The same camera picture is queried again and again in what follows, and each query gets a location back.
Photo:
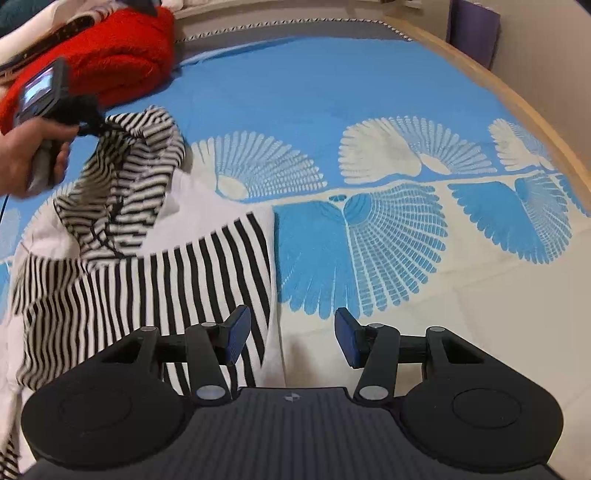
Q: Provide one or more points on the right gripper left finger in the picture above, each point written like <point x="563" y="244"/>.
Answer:
<point x="205" y="347"/>

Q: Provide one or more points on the blue white patterned bedspread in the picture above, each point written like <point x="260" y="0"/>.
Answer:
<point x="404" y="192"/>

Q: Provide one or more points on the folded white linens stack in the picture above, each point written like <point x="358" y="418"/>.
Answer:
<point x="40" y="31"/>

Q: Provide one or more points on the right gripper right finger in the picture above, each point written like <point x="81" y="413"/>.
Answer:
<point x="377" y="350"/>

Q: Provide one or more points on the black white striped garment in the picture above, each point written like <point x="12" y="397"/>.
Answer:
<point x="136" y="241"/>

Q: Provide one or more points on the wooden bed frame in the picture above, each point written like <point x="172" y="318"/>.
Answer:
<point x="541" y="71"/>

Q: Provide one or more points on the red folded blanket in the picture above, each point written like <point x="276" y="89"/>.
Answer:
<point x="117" y="60"/>

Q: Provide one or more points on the person's left hand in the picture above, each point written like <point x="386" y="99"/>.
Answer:
<point x="19" y="146"/>

